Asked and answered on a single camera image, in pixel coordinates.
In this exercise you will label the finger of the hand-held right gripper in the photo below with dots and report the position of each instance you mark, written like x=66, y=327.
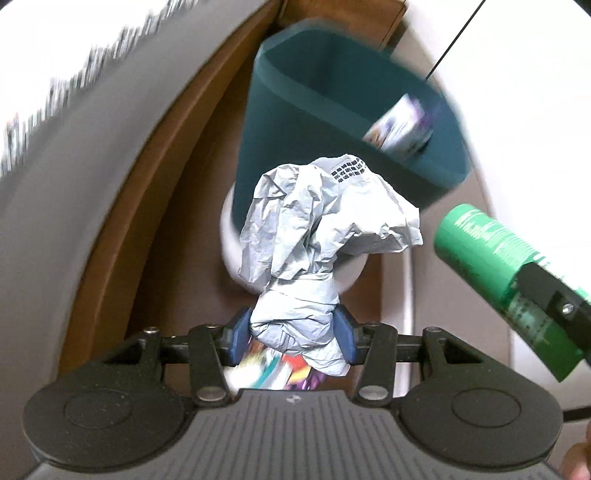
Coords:
x=554, y=300

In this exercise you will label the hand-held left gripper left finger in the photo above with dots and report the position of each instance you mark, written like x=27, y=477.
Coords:
x=238, y=337

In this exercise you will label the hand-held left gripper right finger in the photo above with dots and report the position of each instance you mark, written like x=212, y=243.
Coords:
x=346, y=337

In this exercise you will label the green spray can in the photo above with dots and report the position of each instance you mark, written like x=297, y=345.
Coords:
x=485, y=249

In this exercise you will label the grey plastic bag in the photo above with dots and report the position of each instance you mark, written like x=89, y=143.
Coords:
x=314, y=221

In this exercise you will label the white purple snack packet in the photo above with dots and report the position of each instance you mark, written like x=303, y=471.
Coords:
x=397, y=124

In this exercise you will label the dark teal plastic bin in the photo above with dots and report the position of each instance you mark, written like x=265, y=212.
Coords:
x=295, y=115

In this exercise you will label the person's right hand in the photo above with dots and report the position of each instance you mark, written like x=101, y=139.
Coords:
x=579, y=461

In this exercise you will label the white sliding door wardrobe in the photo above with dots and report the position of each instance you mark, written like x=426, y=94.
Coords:
x=531, y=115

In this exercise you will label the wooden nightstand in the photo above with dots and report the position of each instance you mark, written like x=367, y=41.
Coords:
x=351, y=18

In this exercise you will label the wooden bed rail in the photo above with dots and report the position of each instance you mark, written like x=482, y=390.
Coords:
x=138, y=207

